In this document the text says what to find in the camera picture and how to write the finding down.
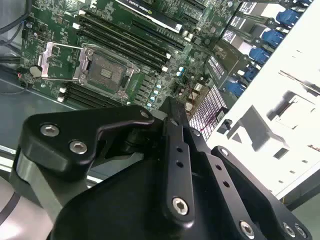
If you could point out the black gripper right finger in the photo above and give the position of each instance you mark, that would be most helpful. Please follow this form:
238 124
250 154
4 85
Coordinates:
222 175

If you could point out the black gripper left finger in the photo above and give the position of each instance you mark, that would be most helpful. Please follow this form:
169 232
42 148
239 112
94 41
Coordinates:
62 140

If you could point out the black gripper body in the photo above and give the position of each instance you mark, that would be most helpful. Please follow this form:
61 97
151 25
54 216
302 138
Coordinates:
120 205

